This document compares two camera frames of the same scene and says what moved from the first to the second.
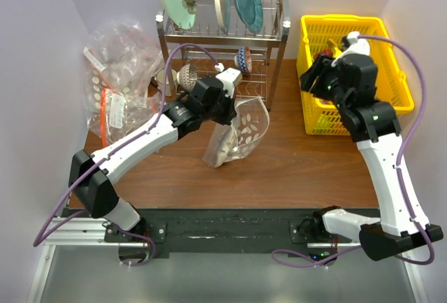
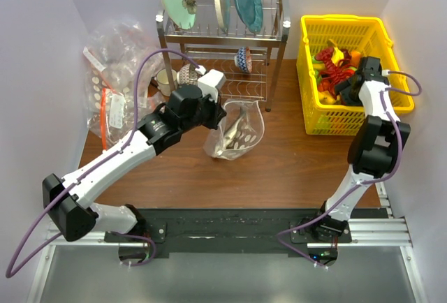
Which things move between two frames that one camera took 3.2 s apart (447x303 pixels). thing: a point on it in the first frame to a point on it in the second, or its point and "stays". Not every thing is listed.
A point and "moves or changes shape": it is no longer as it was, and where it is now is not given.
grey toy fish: (230, 144) to (231, 132)
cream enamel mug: (160, 78) stays
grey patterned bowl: (187, 76) stays
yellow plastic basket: (323, 35) stays
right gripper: (323, 66) to (344, 89)
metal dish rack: (248, 58) stays
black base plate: (210, 230) stays
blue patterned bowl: (243, 60) stays
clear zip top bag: (236, 140) moves or changes shape
